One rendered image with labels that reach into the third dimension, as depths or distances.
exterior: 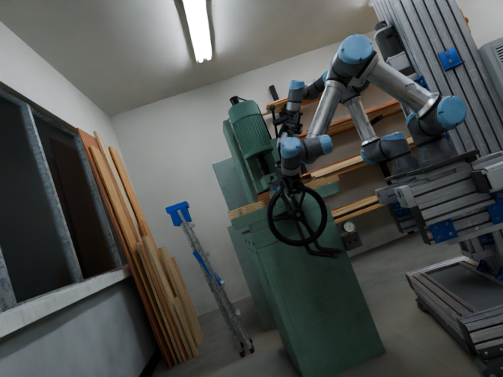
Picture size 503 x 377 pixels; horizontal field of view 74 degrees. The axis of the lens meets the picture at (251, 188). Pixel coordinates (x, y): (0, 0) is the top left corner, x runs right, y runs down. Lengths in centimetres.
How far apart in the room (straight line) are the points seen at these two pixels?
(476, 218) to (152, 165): 356
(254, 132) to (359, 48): 76
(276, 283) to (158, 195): 278
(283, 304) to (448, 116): 111
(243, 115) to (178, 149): 249
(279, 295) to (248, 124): 93
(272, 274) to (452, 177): 92
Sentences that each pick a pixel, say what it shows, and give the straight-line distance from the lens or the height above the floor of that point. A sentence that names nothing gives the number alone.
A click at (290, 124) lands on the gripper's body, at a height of 125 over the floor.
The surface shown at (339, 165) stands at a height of 109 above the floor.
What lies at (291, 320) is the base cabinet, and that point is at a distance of 179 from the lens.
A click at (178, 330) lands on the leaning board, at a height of 23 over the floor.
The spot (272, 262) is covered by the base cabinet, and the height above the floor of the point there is 62.
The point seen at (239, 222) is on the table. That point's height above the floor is 87.
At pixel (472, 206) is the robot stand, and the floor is 61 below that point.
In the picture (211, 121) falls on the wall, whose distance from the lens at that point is 437.
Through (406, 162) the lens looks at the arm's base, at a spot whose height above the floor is 86.
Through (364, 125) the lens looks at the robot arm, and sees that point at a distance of 212.
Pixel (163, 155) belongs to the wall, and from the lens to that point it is 433.
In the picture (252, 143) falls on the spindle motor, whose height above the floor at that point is 126.
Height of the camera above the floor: 86
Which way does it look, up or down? 5 degrees up
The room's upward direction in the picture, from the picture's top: 20 degrees counter-clockwise
